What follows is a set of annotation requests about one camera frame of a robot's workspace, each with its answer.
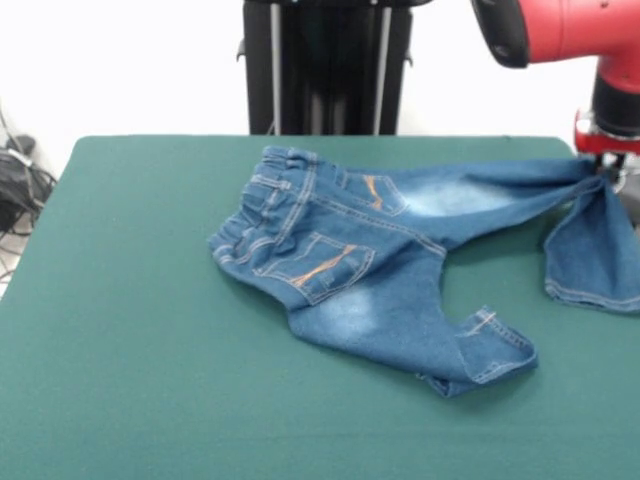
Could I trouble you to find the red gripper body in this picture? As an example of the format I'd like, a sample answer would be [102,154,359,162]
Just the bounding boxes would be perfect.
[572,108,640,159]

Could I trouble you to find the blue denim jeans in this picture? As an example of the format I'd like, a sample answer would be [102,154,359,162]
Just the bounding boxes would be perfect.
[207,144,640,400]

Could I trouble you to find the dark green table cloth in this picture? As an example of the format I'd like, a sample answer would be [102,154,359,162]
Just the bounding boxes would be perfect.
[0,134,640,480]

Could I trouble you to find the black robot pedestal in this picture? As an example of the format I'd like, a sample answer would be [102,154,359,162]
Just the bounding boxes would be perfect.
[235,0,416,137]

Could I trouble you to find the black cable tangle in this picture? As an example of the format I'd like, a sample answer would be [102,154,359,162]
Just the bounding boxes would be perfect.
[0,149,57,239]

